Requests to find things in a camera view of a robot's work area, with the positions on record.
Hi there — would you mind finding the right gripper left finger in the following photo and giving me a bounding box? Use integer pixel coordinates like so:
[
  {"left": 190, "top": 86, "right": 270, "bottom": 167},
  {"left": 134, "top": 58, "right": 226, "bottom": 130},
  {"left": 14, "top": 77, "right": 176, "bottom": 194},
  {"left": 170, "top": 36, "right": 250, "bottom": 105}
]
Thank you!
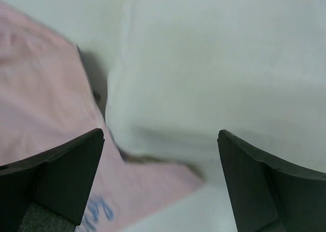
[{"left": 1, "top": 128, "right": 104, "bottom": 231}]

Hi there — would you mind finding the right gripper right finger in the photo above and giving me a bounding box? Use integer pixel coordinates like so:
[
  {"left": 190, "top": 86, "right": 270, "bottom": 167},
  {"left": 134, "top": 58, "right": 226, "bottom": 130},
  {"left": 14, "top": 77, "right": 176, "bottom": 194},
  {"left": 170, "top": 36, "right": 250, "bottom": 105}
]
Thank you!
[{"left": 218, "top": 130, "right": 325, "bottom": 232}]

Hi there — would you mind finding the pink blue printed pillowcase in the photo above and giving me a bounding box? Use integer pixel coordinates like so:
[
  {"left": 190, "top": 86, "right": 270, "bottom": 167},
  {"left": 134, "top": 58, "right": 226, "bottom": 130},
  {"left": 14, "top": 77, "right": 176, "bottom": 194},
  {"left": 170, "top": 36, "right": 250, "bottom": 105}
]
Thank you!
[{"left": 1, "top": 3, "right": 203, "bottom": 231}]

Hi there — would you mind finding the white pillow yellow edge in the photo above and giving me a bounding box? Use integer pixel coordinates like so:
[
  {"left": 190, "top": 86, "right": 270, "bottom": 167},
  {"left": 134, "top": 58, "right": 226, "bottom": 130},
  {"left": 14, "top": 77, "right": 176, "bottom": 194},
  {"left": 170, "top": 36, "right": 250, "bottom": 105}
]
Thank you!
[{"left": 106, "top": 0, "right": 325, "bottom": 172}]

